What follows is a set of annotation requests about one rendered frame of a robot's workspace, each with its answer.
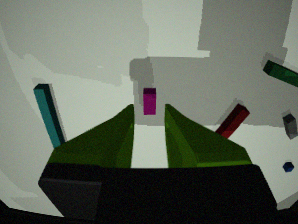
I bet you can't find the dark red rod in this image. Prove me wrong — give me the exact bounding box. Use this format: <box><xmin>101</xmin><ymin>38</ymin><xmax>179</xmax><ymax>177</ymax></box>
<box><xmin>215</xmin><ymin>103</ymin><xmax>250</xmax><ymax>138</ymax></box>

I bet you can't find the dark green rod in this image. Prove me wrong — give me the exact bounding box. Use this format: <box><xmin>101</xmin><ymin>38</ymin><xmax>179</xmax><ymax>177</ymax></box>
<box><xmin>263</xmin><ymin>60</ymin><xmax>298</xmax><ymax>87</ymax></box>

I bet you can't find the dark grey rectangular bar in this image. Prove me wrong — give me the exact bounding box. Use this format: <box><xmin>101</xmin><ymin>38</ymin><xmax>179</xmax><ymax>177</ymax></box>
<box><xmin>283</xmin><ymin>113</ymin><xmax>298</xmax><ymax>140</ymax></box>

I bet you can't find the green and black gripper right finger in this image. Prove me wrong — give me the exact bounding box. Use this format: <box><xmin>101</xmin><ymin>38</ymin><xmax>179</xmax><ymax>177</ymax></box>
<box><xmin>164</xmin><ymin>104</ymin><xmax>253</xmax><ymax>168</ymax></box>

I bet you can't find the small dark blue block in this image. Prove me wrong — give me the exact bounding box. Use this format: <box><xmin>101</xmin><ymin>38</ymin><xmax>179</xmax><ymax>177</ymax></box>
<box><xmin>283</xmin><ymin>162</ymin><xmax>294</xmax><ymax>172</ymax></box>

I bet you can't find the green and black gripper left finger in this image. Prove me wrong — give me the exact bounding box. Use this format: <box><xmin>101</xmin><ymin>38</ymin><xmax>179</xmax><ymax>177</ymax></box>
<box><xmin>46</xmin><ymin>104</ymin><xmax>135</xmax><ymax>168</ymax></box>

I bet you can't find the magenta rectangular block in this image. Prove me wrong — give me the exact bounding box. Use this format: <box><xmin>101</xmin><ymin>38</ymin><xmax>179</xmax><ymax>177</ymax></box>
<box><xmin>143</xmin><ymin>88</ymin><xmax>156</xmax><ymax>115</ymax></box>

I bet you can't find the turquoise rod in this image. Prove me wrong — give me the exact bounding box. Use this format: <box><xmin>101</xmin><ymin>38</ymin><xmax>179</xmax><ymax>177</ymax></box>
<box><xmin>33</xmin><ymin>84</ymin><xmax>65</xmax><ymax>148</ymax></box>

